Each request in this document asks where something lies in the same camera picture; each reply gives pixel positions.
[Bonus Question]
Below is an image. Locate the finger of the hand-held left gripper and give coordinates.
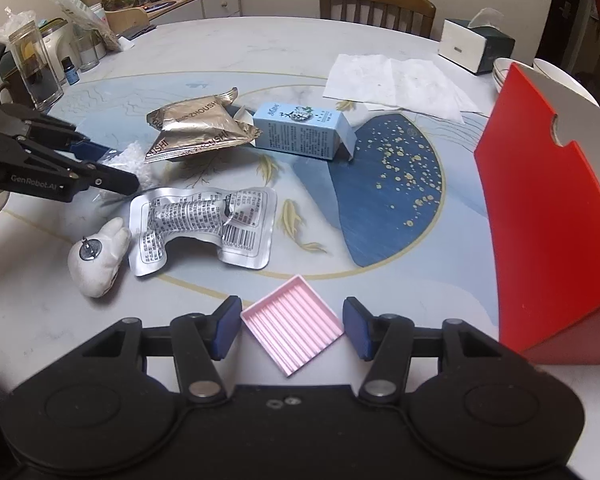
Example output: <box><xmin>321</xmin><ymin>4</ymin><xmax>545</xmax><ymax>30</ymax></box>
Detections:
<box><xmin>86</xmin><ymin>162</ymin><xmax>140</xmax><ymax>197</ymax></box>
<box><xmin>70</xmin><ymin>140</ymin><xmax>127</xmax><ymax>163</ymax></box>

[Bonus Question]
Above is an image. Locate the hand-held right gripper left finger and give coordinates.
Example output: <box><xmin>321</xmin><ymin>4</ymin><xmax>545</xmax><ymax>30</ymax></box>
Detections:
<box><xmin>82</xmin><ymin>296</ymin><xmax>243</xmax><ymax>403</ymax></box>

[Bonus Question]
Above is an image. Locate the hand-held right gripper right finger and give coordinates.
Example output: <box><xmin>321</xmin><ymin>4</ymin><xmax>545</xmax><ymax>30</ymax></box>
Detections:
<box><xmin>342</xmin><ymin>296</ymin><xmax>523</xmax><ymax>405</ymax></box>

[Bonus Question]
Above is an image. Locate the white plastic bag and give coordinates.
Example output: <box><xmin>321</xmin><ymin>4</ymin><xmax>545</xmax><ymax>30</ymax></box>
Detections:
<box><xmin>92</xmin><ymin>141</ymin><xmax>155</xmax><ymax>201</ymax></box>

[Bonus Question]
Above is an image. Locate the pink ribbed tray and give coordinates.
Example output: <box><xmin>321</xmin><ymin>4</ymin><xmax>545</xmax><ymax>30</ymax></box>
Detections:
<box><xmin>240</xmin><ymin>274</ymin><xmax>345</xmax><ymax>377</ymax></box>

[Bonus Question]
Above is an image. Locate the silver foil pouch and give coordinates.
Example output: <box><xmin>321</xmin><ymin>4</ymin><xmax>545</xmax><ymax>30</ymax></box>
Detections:
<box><xmin>129</xmin><ymin>186</ymin><xmax>278</xmax><ymax>277</ymax></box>

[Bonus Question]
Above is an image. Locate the white plush toy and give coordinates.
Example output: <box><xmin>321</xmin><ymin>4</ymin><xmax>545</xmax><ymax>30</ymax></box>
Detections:
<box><xmin>67</xmin><ymin>217</ymin><xmax>132</xmax><ymax>299</ymax></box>

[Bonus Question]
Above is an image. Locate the gold foil packet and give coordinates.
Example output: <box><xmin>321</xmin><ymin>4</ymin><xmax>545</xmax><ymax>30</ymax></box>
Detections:
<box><xmin>144</xmin><ymin>87</ymin><xmax>263</xmax><ymax>163</ymax></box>

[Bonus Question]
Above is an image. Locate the light blue carton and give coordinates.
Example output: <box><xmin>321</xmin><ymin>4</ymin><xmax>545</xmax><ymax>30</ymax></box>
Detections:
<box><xmin>252</xmin><ymin>101</ymin><xmax>357</xmax><ymax>162</ymax></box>

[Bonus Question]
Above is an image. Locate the red cardboard box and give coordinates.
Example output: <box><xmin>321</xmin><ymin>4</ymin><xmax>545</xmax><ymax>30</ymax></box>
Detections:
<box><xmin>474</xmin><ymin>62</ymin><xmax>600</xmax><ymax>365</ymax></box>

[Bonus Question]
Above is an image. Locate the white blue patterned desktop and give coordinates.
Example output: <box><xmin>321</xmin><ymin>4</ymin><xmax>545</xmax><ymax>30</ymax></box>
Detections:
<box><xmin>0</xmin><ymin>16</ymin><xmax>600</xmax><ymax>480</ymax></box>

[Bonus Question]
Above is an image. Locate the small blue bottle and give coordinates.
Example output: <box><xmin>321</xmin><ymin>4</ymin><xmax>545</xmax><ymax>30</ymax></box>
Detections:
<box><xmin>61</xmin><ymin>57</ymin><xmax>81</xmax><ymax>86</ymax></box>

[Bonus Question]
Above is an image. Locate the dark mug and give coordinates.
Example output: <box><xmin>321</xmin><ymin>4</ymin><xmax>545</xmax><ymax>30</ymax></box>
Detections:
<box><xmin>0</xmin><ymin>67</ymin><xmax>36</xmax><ymax>111</ymax></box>

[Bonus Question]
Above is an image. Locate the tall glass jar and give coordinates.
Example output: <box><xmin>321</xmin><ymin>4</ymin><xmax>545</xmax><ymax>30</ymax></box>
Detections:
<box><xmin>7</xmin><ymin>21</ymin><xmax>65</xmax><ymax>113</ymax></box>

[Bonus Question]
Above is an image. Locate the clear glass cup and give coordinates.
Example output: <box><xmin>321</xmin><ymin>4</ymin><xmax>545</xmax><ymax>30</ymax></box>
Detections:
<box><xmin>72</xmin><ymin>25</ymin><xmax>101</xmax><ymax>72</ymax></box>

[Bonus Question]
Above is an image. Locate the white electric kettle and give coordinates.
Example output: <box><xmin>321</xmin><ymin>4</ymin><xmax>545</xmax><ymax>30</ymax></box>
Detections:
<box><xmin>37</xmin><ymin>18</ymin><xmax>76</xmax><ymax>86</ymax></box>

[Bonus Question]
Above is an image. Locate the beige paper box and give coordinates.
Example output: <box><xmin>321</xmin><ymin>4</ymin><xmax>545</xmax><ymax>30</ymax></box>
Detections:
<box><xmin>104</xmin><ymin>6</ymin><xmax>151</xmax><ymax>36</ymax></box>

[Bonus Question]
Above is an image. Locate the green white noodle packet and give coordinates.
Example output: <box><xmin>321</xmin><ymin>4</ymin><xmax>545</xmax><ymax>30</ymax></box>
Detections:
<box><xmin>36</xmin><ymin>0</ymin><xmax>126</xmax><ymax>53</ymax></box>

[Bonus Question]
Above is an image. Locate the clear knotted plastic bag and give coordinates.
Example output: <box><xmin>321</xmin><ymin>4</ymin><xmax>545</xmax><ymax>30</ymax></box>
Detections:
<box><xmin>0</xmin><ymin>6</ymin><xmax>38</xmax><ymax>41</ymax></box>

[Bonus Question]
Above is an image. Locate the white paper sheet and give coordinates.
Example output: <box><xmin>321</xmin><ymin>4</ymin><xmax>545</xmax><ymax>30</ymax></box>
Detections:
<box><xmin>323</xmin><ymin>53</ymin><xmax>481</xmax><ymax>125</ymax></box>

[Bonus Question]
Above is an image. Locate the green white tissue box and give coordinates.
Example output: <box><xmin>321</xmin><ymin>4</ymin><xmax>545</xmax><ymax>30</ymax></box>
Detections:
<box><xmin>439</xmin><ymin>7</ymin><xmax>515</xmax><ymax>77</ymax></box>

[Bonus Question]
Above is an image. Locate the dark door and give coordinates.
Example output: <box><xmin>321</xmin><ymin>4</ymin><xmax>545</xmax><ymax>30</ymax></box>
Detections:
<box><xmin>535</xmin><ymin>0</ymin><xmax>588</xmax><ymax>61</ymax></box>

